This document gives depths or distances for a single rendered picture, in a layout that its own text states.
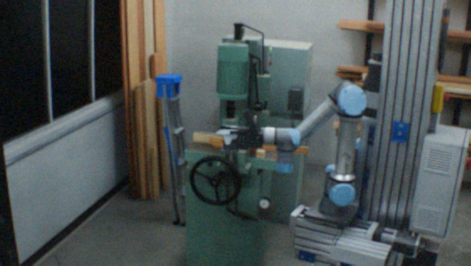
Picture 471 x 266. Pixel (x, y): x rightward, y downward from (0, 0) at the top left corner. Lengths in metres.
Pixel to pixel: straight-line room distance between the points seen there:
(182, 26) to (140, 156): 1.70
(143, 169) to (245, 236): 1.52
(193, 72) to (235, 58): 2.64
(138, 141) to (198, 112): 1.38
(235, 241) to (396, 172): 1.13
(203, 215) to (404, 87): 1.43
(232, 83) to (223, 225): 0.84
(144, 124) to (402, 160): 2.43
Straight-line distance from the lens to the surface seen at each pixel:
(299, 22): 5.05
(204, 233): 3.05
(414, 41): 2.27
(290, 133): 2.09
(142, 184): 4.35
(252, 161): 2.79
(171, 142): 3.70
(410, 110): 2.32
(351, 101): 2.04
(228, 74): 2.78
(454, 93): 4.67
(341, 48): 5.04
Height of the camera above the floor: 1.85
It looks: 17 degrees down
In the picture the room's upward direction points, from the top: 2 degrees clockwise
